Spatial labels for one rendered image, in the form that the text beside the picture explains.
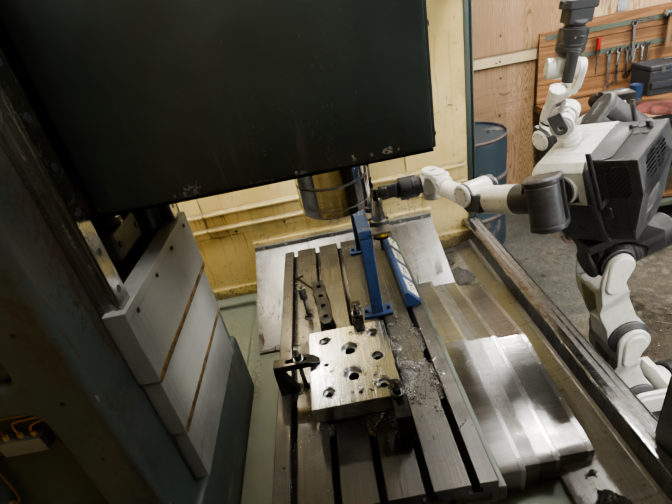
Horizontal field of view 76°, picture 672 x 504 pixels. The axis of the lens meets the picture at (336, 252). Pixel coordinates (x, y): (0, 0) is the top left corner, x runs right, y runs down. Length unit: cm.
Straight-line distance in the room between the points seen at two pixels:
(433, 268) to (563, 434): 89
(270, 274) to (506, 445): 125
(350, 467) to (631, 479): 73
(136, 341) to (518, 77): 344
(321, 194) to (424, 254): 121
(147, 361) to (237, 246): 131
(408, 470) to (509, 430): 40
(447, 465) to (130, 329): 74
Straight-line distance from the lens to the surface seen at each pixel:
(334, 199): 89
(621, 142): 140
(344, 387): 116
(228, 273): 228
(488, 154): 313
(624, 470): 146
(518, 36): 381
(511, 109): 390
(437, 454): 113
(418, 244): 208
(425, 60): 81
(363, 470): 112
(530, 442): 139
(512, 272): 184
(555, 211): 129
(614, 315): 180
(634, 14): 406
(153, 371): 97
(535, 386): 151
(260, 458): 157
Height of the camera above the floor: 183
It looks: 29 degrees down
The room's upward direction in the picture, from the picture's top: 12 degrees counter-clockwise
